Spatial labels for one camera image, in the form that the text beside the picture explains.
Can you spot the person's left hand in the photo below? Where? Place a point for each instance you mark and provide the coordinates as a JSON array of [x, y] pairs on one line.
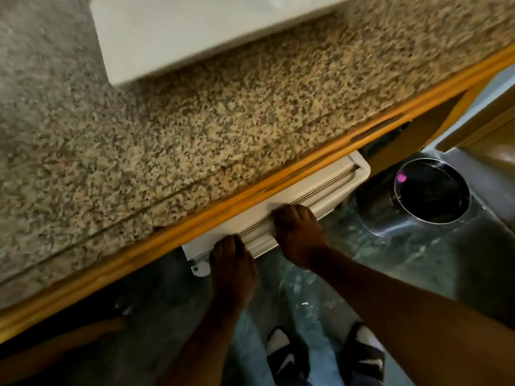
[[233, 273]]

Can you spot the person's right hand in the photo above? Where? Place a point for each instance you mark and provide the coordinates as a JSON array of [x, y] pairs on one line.
[[301, 241]]

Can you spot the person's right fingers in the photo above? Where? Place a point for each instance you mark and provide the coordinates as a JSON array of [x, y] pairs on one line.
[[293, 217]]

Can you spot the person's left fingers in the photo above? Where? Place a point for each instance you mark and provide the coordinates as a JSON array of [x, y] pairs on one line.
[[228, 245]]

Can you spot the white drawer with metal rod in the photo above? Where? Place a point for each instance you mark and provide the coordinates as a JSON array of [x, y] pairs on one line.
[[322, 184]]

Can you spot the person's right forearm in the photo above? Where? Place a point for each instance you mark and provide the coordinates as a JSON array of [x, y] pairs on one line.
[[406, 321]]

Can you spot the person's left forearm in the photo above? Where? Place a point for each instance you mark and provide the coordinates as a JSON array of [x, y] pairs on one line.
[[203, 349]]

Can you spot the wooden counter cabinet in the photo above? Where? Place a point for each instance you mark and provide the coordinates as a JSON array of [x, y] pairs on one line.
[[257, 192]]

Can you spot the white sock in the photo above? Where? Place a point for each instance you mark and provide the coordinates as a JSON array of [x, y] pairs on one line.
[[277, 341], [368, 337]]

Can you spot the black sandal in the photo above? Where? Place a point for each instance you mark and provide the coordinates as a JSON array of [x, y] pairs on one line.
[[362, 363], [287, 363]]

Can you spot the steel waste bin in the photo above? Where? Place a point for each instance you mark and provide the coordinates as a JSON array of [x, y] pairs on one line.
[[430, 192]]

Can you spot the brown wooden cabinet door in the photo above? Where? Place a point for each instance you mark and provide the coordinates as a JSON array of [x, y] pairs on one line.
[[52, 349]]

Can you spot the white appliance box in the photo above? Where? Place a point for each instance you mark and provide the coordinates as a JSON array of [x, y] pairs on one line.
[[193, 32]]

